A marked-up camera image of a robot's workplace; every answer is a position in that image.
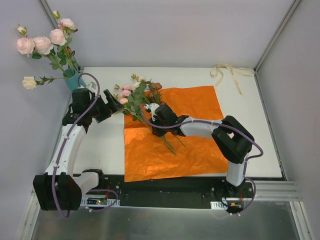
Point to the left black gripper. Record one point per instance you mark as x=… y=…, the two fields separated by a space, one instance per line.
x=105 y=107

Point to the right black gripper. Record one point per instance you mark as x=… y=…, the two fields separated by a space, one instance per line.
x=160 y=129

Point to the pink artificial flower bouquet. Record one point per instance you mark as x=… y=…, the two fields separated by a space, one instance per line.
x=140 y=105

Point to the orange wrapping paper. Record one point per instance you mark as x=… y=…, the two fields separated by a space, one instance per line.
x=146 y=156

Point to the pink rose stem with bud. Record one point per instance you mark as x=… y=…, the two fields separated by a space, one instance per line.
x=61 y=38

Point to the cream single rose stem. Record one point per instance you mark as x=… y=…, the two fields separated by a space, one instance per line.
x=30 y=82

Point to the pink two-bloom flower stem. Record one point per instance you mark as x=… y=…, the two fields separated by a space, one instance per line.
x=36 y=47

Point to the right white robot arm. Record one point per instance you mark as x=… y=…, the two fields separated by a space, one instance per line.
x=232 y=139

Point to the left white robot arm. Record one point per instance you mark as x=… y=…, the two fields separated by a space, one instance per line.
x=57 y=188

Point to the teal cylindrical vase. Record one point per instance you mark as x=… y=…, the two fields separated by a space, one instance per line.
x=71 y=79

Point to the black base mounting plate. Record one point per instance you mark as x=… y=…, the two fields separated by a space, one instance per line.
x=180 y=192

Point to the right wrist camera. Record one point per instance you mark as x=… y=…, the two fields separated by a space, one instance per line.
x=151 y=108

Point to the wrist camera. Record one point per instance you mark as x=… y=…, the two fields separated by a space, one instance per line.
x=93 y=87
x=151 y=108

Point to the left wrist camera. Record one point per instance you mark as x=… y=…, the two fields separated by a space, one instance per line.
x=93 y=87

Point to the left white cable duct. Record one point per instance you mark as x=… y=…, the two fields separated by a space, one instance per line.
x=98 y=202

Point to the white cable duct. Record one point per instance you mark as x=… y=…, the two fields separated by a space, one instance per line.
x=219 y=205
x=98 y=202

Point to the right white cable duct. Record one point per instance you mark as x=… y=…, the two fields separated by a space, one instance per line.
x=219 y=205

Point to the left aluminium frame post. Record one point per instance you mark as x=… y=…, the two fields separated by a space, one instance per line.
x=47 y=11

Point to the aluminium frame post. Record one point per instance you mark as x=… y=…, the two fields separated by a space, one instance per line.
x=47 y=11
x=277 y=34

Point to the aluminium front rail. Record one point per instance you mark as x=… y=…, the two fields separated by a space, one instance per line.
x=283 y=191

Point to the right aluminium frame post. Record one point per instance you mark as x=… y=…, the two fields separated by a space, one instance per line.
x=277 y=34

